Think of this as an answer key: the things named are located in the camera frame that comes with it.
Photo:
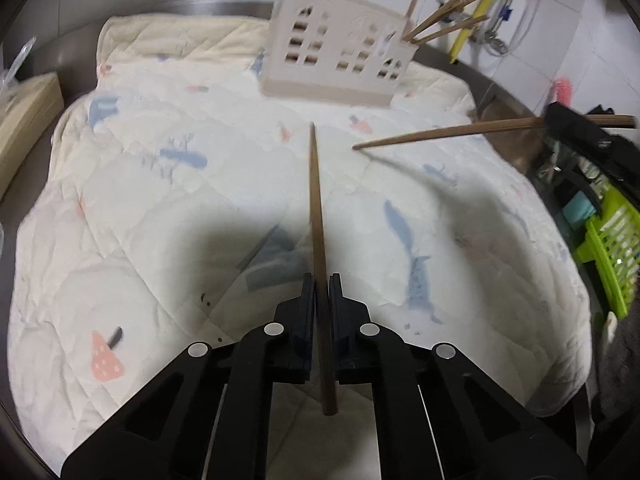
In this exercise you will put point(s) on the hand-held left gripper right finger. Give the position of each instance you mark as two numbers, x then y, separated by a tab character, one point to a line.
336	320

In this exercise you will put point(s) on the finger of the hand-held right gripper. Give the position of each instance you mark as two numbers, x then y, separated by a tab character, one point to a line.
570	122

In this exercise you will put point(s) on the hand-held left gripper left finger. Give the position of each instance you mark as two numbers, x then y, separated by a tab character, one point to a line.
311	320

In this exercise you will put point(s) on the long brown chopstick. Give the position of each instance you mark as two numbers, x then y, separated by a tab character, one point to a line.
450	132
320	260

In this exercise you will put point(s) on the beige plastic utensil holder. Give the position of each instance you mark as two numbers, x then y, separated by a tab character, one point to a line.
330	75

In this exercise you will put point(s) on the pink brush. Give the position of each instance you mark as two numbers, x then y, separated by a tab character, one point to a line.
564	91

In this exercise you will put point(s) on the teal sponge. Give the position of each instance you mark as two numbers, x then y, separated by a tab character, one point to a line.
580	209

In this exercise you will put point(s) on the green plastic basket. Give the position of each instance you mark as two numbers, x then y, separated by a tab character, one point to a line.
612	250

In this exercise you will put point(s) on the cream quilted printed blanket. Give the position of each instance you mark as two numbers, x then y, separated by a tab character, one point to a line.
150	210

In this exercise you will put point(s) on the person's dark clothing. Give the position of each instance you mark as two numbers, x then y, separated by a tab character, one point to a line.
620	390

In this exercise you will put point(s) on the bagged stack of beige paper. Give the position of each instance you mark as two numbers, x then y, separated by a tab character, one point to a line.
25	120

